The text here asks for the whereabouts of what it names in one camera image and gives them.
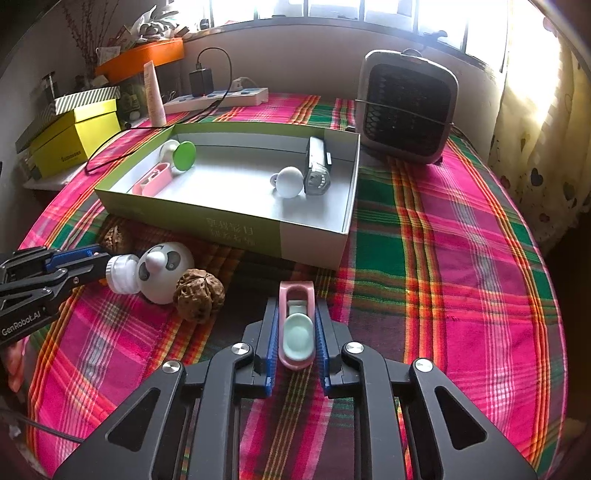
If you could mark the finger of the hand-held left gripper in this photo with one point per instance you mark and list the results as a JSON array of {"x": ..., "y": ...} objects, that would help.
[
  {"x": 92, "y": 272},
  {"x": 74, "y": 257}
]

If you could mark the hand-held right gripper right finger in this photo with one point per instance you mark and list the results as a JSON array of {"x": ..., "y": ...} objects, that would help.
[{"x": 321, "y": 355}]

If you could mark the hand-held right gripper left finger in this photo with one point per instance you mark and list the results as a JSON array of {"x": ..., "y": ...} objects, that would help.
[{"x": 272, "y": 350}]

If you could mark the pink clip pale green pad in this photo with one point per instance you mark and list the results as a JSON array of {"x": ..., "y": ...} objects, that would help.
[{"x": 298, "y": 337}]

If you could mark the white jar ribbed lid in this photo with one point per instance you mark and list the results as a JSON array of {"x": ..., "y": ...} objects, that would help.
[{"x": 123, "y": 273}]

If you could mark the small brown walnut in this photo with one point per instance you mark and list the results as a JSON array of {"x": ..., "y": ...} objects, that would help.
[{"x": 117, "y": 237}]

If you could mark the white panda toy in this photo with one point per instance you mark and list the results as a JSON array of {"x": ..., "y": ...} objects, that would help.
[{"x": 166, "y": 277}]

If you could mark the large brown walnut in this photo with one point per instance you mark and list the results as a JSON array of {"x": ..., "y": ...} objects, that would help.
[{"x": 198, "y": 293}]

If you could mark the pink white clip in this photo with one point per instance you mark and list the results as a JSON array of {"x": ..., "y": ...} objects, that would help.
[{"x": 152, "y": 181}]

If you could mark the green white spool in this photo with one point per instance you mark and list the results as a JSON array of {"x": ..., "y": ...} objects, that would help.
[{"x": 183, "y": 156}]

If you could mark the green cardboard box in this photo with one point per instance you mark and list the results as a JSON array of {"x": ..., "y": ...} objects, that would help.
[{"x": 231, "y": 184}]

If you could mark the white round knob toy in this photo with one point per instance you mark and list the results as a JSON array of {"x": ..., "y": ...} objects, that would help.
[{"x": 291, "y": 182}]

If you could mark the silver white rectangular device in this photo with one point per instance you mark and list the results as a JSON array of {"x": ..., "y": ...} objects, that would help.
[{"x": 316, "y": 166}]

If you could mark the person's left hand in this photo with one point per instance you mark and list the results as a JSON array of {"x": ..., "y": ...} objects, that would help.
[{"x": 14, "y": 367}]

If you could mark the white shelf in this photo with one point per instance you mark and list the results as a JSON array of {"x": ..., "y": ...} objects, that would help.
[{"x": 51, "y": 180}]

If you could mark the yellow box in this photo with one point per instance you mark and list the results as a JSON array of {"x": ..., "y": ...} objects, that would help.
[{"x": 69, "y": 143}]

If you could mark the grey striped box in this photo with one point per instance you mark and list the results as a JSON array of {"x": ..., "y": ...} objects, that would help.
[{"x": 37, "y": 131}]

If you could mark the green striped box lid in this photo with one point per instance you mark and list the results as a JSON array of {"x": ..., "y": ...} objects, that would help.
[{"x": 85, "y": 99}]

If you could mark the glass tank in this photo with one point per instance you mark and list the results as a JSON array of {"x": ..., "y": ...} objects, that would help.
[{"x": 134, "y": 97}]

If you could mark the dark glass jar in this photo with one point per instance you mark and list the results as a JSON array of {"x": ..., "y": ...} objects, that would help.
[{"x": 49, "y": 87}]

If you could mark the cream tube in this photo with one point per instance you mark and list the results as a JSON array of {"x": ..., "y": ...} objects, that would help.
[{"x": 155, "y": 97}]

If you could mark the orange box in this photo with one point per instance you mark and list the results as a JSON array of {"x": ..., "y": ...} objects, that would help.
[{"x": 143, "y": 57}]

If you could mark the black charger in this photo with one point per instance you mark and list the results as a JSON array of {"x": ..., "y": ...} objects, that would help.
[{"x": 201, "y": 83}]

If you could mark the white power strip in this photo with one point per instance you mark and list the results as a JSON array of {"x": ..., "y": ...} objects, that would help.
[{"x": 221, "y": 98}]

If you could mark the dried branches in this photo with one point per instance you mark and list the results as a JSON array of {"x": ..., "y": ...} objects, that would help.
[{"x": 85, "y": 32}]

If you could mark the white plug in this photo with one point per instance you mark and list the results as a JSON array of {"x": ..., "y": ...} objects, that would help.
[{"x": 239, "y": 84}]

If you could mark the white crumpled paper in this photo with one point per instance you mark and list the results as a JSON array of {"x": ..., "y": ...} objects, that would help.
[{"x": 152, "y": 25}]

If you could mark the grey space heater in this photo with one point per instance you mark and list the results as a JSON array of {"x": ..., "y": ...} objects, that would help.
[{"x": 406, "y": 106}]

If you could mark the small black windowsill item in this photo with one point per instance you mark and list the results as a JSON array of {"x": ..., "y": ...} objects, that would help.
[{"x": 205, "y": 24}]

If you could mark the heart print curtain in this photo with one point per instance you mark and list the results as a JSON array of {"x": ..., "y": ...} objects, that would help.
[{"x": 540, "y": 115}]

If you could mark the bright barred window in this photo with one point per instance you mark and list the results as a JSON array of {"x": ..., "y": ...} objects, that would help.
[{"x": 346, "y": 14}]

